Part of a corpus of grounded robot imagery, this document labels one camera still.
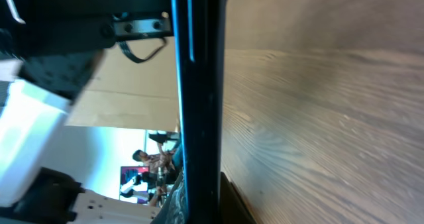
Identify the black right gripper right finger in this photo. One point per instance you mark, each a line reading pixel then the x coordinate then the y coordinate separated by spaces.
pixel 232 208

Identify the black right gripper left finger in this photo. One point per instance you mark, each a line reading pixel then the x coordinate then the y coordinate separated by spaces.
pixel 174 210

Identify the blue Galaxy smartphone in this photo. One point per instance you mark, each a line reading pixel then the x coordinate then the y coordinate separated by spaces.
pixel 199 32

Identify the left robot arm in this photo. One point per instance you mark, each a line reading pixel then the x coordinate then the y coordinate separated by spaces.
pixel 59 43

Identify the person in background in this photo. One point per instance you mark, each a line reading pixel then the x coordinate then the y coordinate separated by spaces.
pixel 161 161

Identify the brown cardboard box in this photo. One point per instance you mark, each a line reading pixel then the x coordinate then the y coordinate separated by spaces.
pixel 124 94

